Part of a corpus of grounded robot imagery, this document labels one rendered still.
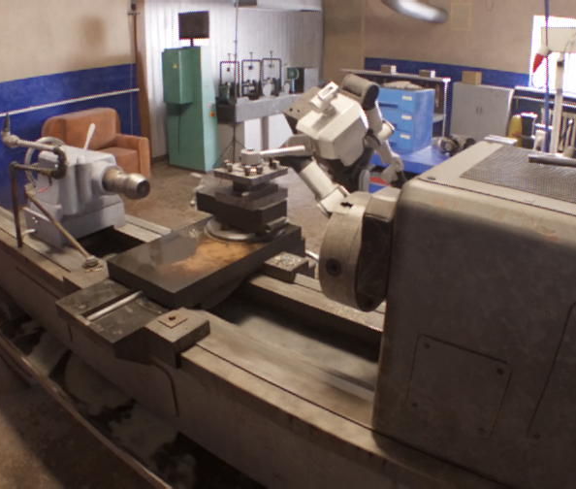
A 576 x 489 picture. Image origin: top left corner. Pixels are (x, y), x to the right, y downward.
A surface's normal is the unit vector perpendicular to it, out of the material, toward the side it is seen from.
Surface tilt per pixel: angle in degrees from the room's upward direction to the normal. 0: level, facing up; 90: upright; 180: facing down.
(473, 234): 90
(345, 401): 0
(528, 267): 90
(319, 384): 0
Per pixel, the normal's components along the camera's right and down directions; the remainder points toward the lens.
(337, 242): -0.52, -0.16
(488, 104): -0.60, 0.32
